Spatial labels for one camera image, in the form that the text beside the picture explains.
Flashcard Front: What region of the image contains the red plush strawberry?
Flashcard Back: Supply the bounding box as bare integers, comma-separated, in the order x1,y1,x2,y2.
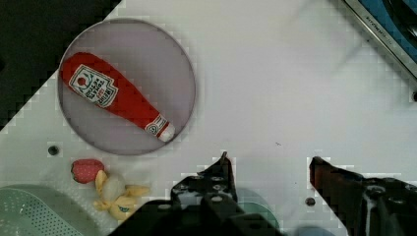
71,159,104,184

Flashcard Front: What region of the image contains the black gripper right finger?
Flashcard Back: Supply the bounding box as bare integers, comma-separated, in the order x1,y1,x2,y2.
309,156,417,236

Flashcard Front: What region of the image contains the silver black toaster oven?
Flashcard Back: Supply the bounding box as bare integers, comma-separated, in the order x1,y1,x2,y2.
339,0,417,79

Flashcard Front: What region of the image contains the grey round plate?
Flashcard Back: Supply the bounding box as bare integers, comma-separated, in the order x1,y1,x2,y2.
57,19,196,155

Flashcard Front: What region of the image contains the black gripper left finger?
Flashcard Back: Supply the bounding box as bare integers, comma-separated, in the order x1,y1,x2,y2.
170,151,238,208

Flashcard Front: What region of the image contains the yellow plush banana toy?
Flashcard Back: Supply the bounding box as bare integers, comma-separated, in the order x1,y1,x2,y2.
93,170,149,221

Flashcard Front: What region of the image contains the red plush ketchup bottle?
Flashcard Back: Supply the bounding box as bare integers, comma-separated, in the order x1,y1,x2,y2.
60,52,175,143

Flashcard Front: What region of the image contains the green perforated colander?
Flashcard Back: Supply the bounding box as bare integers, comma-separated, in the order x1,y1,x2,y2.
0,184,100,236

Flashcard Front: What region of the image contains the green cup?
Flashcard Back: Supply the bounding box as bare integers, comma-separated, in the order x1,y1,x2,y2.
236,188,279,229

